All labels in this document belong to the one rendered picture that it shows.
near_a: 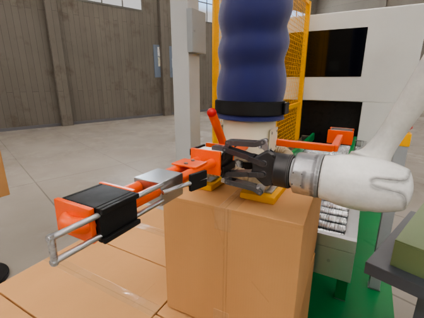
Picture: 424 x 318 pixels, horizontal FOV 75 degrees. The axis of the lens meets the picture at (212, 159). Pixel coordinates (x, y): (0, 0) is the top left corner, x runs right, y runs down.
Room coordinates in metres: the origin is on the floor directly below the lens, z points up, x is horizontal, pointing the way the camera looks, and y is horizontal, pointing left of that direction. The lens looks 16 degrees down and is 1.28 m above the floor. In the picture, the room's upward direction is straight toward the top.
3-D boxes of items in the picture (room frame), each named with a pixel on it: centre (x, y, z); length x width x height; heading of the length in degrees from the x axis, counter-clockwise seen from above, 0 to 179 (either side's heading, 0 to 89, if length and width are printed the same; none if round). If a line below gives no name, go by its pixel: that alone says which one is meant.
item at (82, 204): (0.37, 0.17, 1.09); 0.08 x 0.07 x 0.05; 152
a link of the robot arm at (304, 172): (0.55, -0.20, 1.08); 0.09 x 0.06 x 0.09; 151
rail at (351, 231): (2.08, -1.17, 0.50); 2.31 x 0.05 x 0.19; 151
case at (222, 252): (0.93, -0.16, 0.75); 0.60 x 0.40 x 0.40; 154
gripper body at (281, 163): (0.59, -0.14, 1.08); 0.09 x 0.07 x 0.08; 61
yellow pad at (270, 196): (0.85, -0.20, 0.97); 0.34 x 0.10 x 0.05; 152
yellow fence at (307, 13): (2.97, -0.82, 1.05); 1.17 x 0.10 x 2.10; 151
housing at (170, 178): (0.49, 0.10, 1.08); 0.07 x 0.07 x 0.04; 62
